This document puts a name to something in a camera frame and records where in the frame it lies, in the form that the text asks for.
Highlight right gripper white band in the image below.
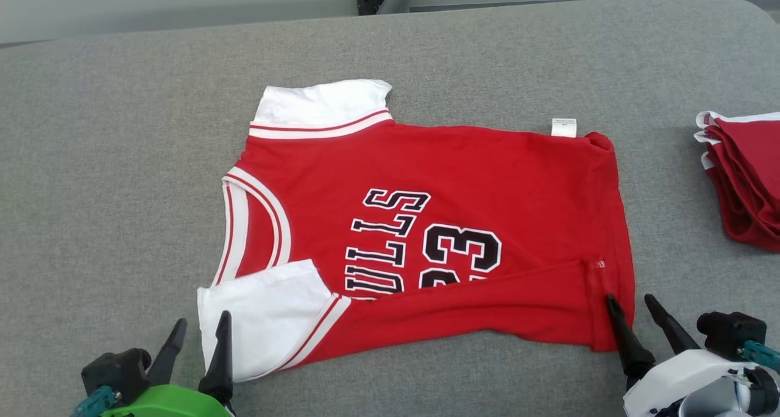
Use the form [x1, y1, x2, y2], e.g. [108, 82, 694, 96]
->
[604, 293, 780, 417]

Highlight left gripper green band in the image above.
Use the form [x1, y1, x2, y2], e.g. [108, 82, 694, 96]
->
[100, 310, 236, 417]

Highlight red shorts white hem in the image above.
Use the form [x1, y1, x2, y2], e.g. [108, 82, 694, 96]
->
[693, 110, 780, 252]

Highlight red basketball jersey white sleeves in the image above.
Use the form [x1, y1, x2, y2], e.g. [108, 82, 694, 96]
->
[196, 78, 636, 383]

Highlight left teal plug black cable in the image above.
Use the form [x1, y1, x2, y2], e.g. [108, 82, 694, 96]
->
[71, 385, 122, 417]

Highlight teal plug black cable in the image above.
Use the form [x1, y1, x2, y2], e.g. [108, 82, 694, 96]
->
[71, 385, 122, 417]
[737, 340, 780, 372]

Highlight right teal plug black cable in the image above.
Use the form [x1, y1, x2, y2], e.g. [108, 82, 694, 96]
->
[737, 340, 780, 372]

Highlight grey partition base rail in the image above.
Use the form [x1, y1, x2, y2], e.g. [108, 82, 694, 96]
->
[408, 0, 780, 12]
[0, 27, 357, 49]

